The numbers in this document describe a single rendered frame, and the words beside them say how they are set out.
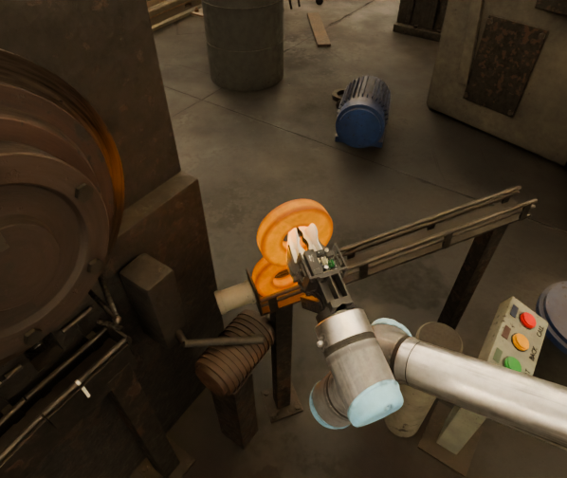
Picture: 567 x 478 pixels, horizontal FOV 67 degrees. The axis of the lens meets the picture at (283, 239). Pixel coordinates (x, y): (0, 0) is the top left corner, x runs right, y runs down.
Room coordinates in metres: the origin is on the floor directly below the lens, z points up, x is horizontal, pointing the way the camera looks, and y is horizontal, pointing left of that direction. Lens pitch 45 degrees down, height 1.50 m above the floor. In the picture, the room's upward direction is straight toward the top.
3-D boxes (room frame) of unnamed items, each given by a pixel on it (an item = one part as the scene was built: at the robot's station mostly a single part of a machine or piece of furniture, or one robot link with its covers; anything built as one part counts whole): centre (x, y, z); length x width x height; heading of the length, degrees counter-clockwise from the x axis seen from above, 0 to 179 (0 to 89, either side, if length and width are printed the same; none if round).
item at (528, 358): (0.55, -0.57, 0.31); 0.24 x 0.16 x 0.62; 145
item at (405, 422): (0.61, -0.41, 0.26); 0.12 x 0.12 x 0.52
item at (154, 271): (0.61, 0.30, 0.68); 0.11 x 0.08 x 0.24; 55
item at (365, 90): (2.50, -0.51, 0.17); 0.57 x 0.31 x 0.34; 165
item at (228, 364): (0.60, 0.13, 0.27); 0.22 x 0.13 x 0.53; 145
